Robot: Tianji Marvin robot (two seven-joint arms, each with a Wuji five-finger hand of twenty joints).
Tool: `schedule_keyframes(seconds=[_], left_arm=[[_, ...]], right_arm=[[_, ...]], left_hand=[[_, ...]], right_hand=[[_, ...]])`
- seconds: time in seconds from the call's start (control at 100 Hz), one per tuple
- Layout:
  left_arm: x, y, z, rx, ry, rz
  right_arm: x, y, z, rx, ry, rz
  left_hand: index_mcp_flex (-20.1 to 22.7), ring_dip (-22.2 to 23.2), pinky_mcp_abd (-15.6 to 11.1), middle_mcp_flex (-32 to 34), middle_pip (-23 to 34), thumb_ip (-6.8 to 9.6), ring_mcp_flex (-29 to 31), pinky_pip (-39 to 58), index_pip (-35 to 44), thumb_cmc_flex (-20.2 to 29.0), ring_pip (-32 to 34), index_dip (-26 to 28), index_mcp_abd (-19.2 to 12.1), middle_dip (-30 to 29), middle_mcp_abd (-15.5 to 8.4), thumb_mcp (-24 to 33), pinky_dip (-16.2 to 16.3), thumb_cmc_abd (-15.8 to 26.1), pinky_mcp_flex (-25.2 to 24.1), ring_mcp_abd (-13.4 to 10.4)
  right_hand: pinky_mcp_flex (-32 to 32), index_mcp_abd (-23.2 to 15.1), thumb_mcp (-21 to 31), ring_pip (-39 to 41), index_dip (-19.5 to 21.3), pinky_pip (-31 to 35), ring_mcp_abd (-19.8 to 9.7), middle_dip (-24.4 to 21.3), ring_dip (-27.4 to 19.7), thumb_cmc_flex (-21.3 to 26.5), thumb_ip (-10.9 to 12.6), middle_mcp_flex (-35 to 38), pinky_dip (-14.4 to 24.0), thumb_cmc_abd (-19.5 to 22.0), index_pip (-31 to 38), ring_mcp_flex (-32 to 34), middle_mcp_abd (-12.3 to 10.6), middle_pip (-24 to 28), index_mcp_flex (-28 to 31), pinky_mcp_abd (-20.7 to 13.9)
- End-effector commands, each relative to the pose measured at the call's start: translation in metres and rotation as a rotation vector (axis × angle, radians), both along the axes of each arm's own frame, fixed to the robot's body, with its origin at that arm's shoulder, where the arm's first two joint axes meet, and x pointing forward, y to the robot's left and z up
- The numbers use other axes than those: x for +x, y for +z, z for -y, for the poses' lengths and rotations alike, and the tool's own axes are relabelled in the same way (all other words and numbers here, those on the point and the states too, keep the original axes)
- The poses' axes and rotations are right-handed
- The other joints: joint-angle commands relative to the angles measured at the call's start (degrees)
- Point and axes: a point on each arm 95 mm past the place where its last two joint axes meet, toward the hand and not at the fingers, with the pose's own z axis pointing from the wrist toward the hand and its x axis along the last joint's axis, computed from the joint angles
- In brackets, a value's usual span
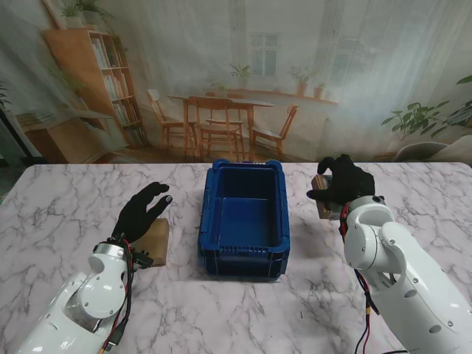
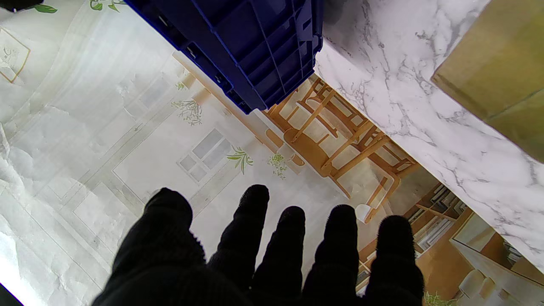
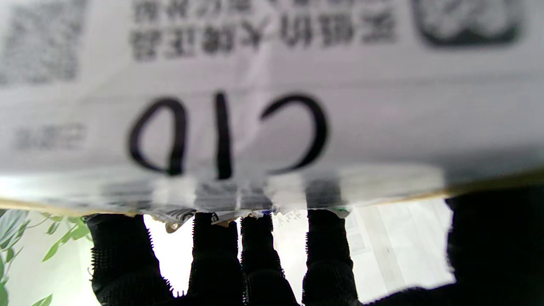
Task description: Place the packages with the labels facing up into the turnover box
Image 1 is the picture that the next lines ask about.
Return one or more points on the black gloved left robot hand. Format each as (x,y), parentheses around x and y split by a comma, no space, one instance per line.
(136,217)

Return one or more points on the blue plastic turnover box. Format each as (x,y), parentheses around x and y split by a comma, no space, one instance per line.
(245,221)

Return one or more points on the cardboard package black-banded label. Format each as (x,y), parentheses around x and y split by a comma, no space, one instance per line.
(326,212)

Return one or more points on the cardboard package blue-logo label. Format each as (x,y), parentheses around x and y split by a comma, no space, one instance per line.
(159,239)

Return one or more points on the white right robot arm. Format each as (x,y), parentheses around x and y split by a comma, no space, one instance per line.
(405,265)

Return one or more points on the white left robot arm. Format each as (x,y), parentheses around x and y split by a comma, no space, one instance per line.
(92,291)

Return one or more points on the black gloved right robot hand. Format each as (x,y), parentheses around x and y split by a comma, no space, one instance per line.
(350,182)

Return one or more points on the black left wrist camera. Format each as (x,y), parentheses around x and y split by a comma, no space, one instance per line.
(143,260)

